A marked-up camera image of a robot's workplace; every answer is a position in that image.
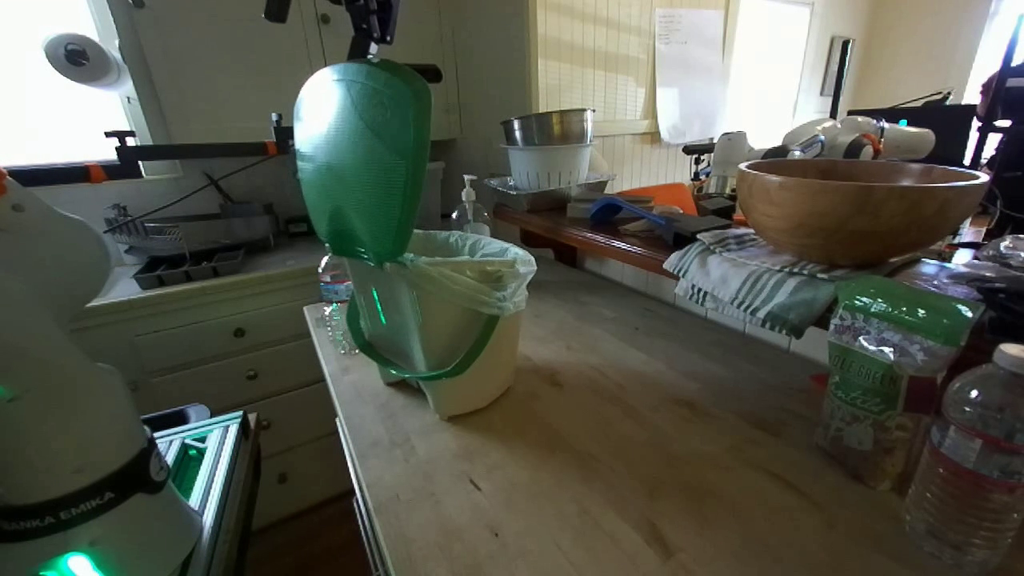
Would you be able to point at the wooden side shelf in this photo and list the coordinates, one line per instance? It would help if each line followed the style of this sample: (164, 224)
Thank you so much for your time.
(596, 240)

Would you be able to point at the white plastic jug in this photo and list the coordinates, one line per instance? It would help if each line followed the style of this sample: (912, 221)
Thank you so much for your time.
(733, 160)

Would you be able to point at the large wooden bowl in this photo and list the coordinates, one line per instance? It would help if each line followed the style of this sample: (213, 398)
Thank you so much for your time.
(859, 211)

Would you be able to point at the clear soap dispenser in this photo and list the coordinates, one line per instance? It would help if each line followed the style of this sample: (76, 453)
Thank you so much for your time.
(472, 208)

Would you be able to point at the large clear water bottle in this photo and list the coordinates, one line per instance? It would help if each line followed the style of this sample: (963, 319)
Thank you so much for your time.
(970, 468)

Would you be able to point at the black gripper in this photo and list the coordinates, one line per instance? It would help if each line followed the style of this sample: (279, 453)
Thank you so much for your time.
(372, 15)

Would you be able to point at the green snack bag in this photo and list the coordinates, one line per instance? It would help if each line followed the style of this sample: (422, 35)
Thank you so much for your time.
(891, 384)

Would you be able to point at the black monitor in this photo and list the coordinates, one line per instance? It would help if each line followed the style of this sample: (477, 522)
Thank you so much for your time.
(930, 129)

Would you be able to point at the white plastic bin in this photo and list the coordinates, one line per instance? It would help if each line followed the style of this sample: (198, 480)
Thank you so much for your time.
(481, 368)

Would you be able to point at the white bottles lying down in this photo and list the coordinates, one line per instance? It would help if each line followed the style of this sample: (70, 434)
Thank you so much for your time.
(864, 140)

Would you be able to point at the metal mixing bowl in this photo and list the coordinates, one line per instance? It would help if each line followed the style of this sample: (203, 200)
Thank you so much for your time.
(547, 126)

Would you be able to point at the orange cloth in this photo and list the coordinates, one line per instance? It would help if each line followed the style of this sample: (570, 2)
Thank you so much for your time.
(661, 196)

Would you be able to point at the small clear water bottle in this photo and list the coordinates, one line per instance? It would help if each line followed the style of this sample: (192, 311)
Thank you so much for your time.
(333, 280)

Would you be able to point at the blue cloth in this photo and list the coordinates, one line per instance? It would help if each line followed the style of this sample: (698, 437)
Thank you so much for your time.
(627, 214)

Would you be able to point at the striped dish towel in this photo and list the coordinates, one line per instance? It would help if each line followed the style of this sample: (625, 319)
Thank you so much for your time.
(746, 282)

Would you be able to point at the white paper towel roll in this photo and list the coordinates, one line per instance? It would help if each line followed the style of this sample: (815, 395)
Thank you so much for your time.
(77, 59)

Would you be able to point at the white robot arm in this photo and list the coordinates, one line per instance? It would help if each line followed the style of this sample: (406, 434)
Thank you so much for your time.
(59, 405)

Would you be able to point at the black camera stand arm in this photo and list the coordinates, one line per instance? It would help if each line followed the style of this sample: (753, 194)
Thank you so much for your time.
(203, 148)

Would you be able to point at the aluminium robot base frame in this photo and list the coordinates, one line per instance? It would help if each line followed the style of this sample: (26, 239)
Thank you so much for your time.
(208, 480)

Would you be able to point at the white wall paper sheet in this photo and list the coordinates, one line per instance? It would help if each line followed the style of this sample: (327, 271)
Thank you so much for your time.
(690, 76)

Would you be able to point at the white ribbed container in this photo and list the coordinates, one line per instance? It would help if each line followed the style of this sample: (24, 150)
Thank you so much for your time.
(547, 163)

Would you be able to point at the dark metal dish rack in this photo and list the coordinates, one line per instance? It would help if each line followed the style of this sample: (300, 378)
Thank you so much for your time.
(192, 243)

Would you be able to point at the cream cabinet with drawers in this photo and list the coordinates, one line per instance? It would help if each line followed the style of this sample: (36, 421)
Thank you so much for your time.
(213, 362)

